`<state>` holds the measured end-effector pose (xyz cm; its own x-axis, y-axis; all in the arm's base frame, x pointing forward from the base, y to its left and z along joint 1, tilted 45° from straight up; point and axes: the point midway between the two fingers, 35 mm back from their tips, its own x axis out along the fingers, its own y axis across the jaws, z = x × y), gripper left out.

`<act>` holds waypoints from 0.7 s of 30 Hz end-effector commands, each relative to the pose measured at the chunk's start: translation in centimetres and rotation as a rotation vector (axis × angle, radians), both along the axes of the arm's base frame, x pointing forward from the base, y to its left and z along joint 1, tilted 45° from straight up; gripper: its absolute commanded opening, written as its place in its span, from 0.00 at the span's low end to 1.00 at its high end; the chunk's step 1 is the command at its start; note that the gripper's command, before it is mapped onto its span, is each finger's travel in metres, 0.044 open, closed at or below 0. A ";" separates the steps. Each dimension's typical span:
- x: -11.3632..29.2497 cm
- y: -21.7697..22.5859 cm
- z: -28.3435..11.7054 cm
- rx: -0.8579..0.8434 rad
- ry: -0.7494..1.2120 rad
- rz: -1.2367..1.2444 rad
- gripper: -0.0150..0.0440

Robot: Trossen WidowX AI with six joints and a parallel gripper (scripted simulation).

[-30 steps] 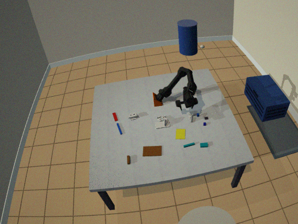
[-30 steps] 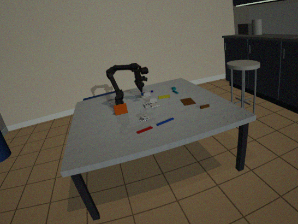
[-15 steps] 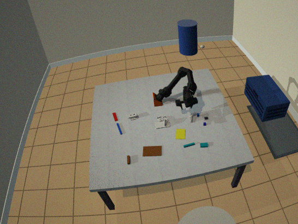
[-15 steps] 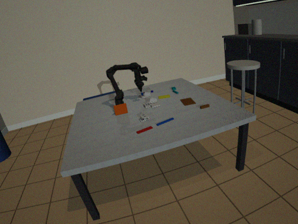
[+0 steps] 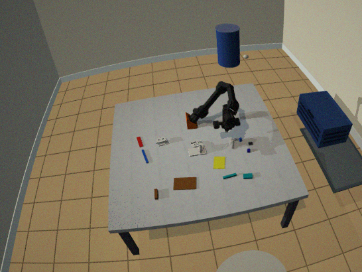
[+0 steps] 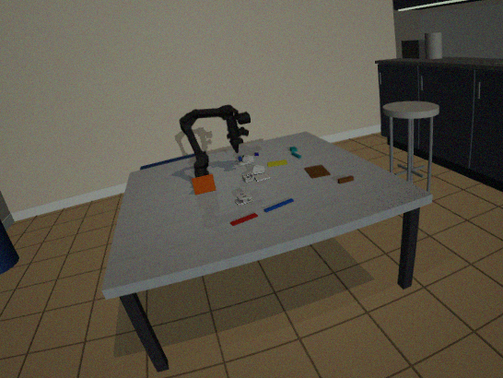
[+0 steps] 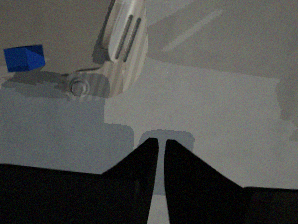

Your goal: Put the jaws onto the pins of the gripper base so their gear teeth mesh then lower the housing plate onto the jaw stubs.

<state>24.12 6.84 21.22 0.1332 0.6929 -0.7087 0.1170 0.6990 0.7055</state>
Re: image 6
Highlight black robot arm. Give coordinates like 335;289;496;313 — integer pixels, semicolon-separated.
179;105;251;178

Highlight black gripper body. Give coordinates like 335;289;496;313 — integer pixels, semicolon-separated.
227;126;243;145

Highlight red flat bar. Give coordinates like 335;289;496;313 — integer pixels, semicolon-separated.
230;213;258;226

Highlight yellow square plate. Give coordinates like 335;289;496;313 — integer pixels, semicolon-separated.
267;159;287;167

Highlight blue rectangular bar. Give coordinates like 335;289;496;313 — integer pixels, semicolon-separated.
264;198;294;212

